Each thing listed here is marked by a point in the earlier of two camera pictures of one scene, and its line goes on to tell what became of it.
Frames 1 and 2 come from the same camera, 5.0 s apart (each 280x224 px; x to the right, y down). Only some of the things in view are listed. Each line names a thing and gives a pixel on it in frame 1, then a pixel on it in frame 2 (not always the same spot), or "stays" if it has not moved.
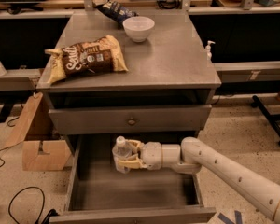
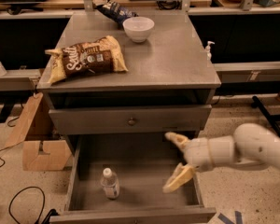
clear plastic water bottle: x=122 y=155 -> x=110 y=184
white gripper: x=151 y=155 -> x=197 y=154
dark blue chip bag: x=116 y=10 stays
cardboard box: x=43 y=149 stays
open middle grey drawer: x=98 y=193 stays
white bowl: x=138 y=27 stays
